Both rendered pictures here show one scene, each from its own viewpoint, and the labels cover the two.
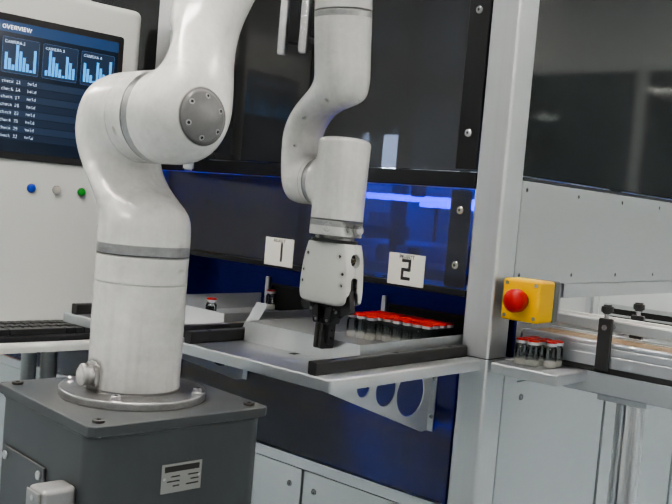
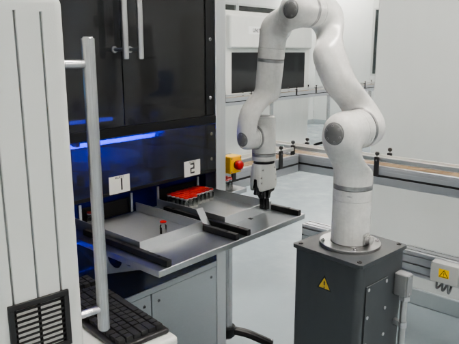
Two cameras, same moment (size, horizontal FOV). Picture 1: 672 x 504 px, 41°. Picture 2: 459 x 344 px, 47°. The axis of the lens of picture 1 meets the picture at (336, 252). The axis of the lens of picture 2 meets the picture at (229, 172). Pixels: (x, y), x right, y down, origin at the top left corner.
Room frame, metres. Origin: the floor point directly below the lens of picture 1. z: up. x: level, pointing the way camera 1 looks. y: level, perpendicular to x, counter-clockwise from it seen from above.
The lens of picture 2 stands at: (1.54, 1.84, 1.45)
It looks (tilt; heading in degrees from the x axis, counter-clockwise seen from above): 13 degrees down; 271
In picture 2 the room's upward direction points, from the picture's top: straight up
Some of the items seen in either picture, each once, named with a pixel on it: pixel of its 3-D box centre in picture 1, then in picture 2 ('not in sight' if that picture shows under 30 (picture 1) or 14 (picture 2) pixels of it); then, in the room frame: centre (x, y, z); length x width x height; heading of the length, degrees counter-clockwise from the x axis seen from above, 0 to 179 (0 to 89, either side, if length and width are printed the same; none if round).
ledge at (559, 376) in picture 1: (542, 370); (225, 190); (1.58, -0.38, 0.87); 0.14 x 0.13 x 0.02; 139
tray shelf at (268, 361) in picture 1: (276, 338); (190, 224); (1.69, 0.10, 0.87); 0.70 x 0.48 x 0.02; 49
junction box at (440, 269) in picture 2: not in sight; (445, 272); (0.61, -0.36, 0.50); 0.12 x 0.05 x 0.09; 139
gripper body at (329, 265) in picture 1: (331, 268); (263, 174); (1.44, 0.00, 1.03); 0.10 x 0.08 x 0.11; 49
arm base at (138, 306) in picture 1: (137, 324); (351, 216); (1.18, 0.25, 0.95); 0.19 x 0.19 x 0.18
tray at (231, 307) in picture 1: (243, 310); (138, 224); (1.86, 0.18, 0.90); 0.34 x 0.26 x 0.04; 139
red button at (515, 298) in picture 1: (516, 300); (238, 164); (1.53, -0.31, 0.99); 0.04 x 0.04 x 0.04; 49
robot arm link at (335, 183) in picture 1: (339, 179); (262, 134); (1.44, 0.00, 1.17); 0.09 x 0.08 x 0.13; 47
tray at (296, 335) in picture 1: (362, 337); (213, 204); (1.62, -0.06, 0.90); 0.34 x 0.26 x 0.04; 140
